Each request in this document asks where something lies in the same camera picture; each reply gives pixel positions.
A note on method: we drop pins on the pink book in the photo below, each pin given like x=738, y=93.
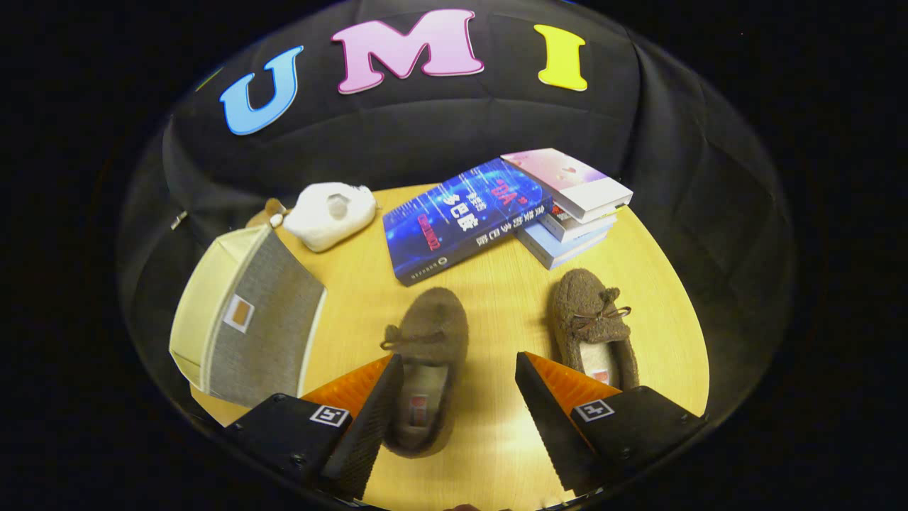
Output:
x=560, y=174

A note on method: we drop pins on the silver cloth clip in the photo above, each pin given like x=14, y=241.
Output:
x=179, y=220

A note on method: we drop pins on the white plush toy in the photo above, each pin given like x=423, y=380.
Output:
x=323, y=220

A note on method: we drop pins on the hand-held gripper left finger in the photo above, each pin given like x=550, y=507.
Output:
x=365, y=433

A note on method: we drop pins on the brown striped plush toy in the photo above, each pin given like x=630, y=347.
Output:
x=273, y=208

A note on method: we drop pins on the brown fuzzy shoe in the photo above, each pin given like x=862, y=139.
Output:
x=433, y=319
x=582, y=298

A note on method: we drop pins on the grey fabric storage box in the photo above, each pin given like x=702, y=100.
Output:
x=269, y=333

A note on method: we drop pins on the white book with red spine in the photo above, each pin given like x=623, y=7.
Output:
x=567, y=227

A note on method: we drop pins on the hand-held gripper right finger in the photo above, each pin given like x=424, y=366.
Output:
x=553, y=433

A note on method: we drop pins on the light blue book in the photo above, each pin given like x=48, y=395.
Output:
x=550, y=252

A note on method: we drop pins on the black backdrop cloth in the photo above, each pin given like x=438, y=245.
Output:
x=461, y=135

